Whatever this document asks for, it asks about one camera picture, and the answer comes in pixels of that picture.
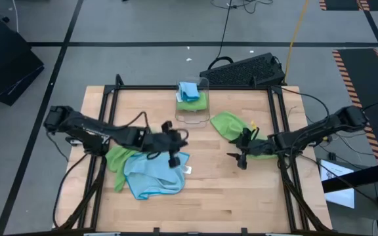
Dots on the yellow PCB-7 label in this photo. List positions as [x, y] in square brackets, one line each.
[254, 124]

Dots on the green microfiber towel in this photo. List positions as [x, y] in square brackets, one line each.
[194, 105]
[117, 160]
[228, 126]

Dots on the white cloth tag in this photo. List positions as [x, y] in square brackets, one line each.
[178, 97]

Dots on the light blue microfiber towel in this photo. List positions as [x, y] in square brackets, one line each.
[153, 178]
[189, 91]

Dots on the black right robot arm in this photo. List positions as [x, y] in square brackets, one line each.
[317, 129]

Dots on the hazard-striped black floor mat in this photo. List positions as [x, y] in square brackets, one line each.
[363, 82]
[340, 4]

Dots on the white paper hang tag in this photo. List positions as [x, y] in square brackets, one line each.
[187, 169]

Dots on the black neighbouring rig frame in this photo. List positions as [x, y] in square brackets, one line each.
[359, 177]

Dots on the large black floor case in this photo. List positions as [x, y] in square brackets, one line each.
[5, 65]

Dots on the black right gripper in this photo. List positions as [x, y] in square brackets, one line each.
[258, 148]

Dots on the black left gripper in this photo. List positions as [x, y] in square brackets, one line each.
[157, 142]

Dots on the clear plastic bin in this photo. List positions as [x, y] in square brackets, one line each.
[192, 119]

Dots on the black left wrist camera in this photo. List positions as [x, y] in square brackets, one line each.
[175, 141]

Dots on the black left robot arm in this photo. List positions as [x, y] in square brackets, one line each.
[90, 129]

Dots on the black perforated computer case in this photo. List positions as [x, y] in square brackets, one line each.
[241, 70]

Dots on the white-screen monitor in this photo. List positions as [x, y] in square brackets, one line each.
[338, 196]

